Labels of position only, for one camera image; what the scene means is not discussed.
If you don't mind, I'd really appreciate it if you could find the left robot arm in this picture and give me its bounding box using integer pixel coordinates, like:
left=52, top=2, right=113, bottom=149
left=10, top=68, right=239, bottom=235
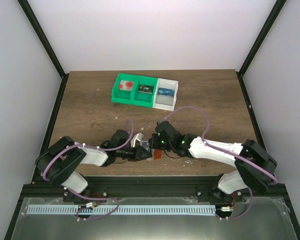
left=35, top=129, right=152, bottom=202

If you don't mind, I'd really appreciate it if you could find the green double bin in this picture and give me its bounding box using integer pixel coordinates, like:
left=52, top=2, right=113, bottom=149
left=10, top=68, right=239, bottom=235
left=111, top=73, right=158, bottom=108

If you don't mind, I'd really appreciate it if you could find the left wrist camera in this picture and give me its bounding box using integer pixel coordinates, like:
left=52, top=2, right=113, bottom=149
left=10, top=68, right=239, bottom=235
left=130, top=132, right=144, bottom=148

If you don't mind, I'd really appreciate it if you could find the blue card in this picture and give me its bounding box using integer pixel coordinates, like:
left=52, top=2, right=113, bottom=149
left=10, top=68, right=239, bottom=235
left=157, top=87, right=175, bottom=97

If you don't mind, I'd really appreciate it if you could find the light blue slotted cable duct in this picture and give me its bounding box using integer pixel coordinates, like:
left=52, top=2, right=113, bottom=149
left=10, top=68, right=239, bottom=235
left=26, top=204, right=216, bottom=216

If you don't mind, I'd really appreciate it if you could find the black card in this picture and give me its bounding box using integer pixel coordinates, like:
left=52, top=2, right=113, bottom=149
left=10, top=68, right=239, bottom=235
left=138, top=84, right=154, bottom=95

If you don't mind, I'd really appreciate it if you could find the red white card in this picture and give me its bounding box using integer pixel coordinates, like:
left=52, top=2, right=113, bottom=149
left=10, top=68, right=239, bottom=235
left=119, top=80, right=134, bottom=91

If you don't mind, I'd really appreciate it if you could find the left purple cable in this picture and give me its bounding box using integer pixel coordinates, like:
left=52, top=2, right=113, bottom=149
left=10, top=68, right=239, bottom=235
left=41, top=118, right=135, bottom=222

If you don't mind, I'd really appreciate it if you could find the white bin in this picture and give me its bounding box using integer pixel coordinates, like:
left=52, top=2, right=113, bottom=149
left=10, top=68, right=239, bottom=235
left=152, top=78, right=179, bottom=112

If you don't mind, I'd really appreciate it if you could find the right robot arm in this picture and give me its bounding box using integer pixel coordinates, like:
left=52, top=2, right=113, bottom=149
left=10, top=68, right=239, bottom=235
left=149, top=121, right=278, bottom=202

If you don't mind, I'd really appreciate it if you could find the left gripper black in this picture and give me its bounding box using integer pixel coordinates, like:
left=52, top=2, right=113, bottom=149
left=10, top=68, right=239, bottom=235
left=116, top=144, right=153, bottom=162

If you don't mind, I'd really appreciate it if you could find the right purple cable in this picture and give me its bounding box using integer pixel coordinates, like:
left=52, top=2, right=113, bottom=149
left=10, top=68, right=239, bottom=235
left=162, top=106, right=278, bottom=221

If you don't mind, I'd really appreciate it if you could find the black aluminium frame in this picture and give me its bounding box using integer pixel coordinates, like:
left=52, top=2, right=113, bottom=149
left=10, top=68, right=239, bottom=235
left=4, top=0, right=286, bottom=240

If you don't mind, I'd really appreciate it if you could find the purple cable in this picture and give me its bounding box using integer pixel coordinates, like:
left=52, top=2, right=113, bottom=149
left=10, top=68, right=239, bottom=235
left=41, top=118, right=135, bottom=222
left=162, top=106, right=278, bottom=221

